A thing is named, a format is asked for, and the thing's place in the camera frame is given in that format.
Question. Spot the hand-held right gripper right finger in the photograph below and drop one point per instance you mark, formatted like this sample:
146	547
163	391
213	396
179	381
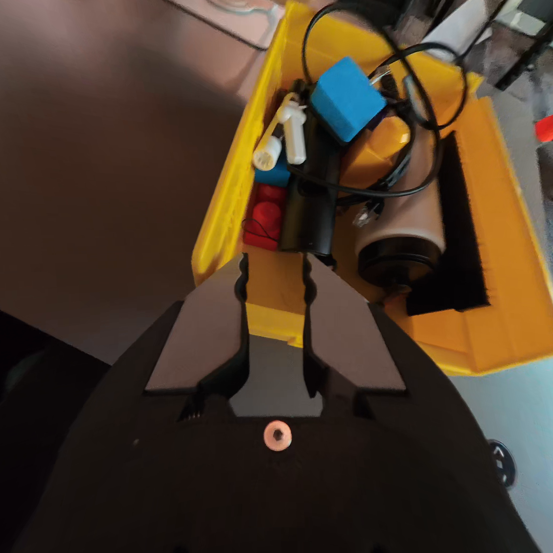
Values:
350	341

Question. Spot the black handheld device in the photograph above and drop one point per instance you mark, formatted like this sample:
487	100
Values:
309	216

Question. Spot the blue toy block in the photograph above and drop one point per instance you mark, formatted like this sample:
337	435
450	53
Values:
272	176

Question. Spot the white plastic connector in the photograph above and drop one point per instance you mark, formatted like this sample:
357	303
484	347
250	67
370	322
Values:
267	154

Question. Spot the red toy block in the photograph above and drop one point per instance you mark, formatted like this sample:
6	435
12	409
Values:
265	216

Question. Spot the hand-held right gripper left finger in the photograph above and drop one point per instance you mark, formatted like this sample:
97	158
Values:
203	337

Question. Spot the blue sponge with black side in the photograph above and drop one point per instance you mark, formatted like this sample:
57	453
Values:
345	97

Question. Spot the black ridged foam strip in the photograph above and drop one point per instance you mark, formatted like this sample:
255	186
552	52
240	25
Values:
458	259

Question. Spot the black caster wheel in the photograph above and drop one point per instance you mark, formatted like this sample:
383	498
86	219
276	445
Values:
503	464

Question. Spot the small red object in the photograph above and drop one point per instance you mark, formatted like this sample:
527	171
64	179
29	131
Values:
545	128

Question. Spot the paper roll with black cap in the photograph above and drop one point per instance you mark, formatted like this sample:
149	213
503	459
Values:
414	216

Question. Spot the yellow plastic bin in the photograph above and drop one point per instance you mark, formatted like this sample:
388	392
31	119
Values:
509	242

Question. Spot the yellow plastic piece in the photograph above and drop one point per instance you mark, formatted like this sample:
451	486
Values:
376	151

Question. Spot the white plastic clip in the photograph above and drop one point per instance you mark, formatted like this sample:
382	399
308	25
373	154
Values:
296	138

